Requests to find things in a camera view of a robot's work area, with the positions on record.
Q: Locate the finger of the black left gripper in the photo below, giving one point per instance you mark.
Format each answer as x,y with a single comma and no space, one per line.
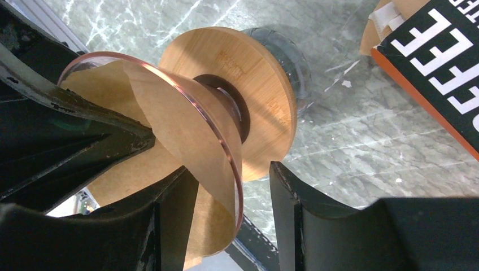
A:
53,142

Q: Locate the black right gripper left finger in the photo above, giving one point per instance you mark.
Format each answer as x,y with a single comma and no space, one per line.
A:
148,230

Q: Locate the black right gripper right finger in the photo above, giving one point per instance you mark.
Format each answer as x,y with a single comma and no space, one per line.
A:
317,232

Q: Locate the brown paper coffee filter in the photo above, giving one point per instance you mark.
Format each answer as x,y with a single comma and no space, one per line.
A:
179,149

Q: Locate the orange coffee filter box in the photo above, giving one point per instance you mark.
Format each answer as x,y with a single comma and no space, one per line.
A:
430,48

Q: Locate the clear glass jar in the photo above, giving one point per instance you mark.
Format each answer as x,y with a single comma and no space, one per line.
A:
291,60

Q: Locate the aluminium frame rail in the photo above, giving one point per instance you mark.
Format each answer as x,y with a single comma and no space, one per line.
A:
43,16

